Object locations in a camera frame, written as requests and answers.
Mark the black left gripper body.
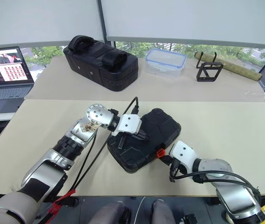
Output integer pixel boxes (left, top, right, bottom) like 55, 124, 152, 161
117, 130, 145, 150

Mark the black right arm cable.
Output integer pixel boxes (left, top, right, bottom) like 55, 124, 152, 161
169, 170, 262, 206

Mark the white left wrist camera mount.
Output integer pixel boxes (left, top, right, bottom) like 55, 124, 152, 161
110, 113, 143, 137

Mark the grey laptop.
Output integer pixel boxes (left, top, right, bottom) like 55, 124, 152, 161
0, 46, 36, 115

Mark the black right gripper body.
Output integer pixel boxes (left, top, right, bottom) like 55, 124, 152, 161
166, 158, 187, 183

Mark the black wire stand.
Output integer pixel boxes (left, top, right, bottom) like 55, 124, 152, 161
195, 51, 224, 83

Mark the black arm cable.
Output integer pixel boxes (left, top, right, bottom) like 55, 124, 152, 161
73, 96, 140, 190
72, 133, 98, 190
169, 170, 262, 206

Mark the rolled olive mat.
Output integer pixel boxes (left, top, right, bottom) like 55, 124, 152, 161
193, 51, 263, 82

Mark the white roller blind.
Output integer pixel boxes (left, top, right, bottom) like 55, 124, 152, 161
0, 0, 105, 48
100, 0, 265, 50

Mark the thin white cable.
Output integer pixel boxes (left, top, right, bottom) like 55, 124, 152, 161
136, 196, 147, 224

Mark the small black floor device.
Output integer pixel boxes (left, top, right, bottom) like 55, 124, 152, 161
180, 213, 198, 224

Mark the clear container blue lid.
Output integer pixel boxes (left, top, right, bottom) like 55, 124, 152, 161
145, 48, 187, 79

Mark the grey rounded shape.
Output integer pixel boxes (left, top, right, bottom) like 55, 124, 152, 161
88, 201, 132, 224
150, 199, 182, 224

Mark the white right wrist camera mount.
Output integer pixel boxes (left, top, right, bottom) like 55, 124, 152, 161
169, 140, 197, 174

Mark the dark window frame post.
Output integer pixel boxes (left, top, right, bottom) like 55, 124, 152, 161
96, 0, 112, 47

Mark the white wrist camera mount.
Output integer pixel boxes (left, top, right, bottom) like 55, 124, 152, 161
110, 113, 143, 137
169, 140, 197, 174

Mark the black plastic tool case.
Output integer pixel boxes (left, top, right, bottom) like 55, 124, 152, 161
107, 107, 182, 174

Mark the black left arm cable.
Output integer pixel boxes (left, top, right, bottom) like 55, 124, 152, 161
72, 133, 98, 190
73, 96, 140, 190

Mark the red tape on cables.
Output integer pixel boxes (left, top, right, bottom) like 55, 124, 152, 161
46, 188, 77, 218

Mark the black fabric bag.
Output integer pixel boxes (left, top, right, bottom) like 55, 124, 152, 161
62, 35, 139, 92

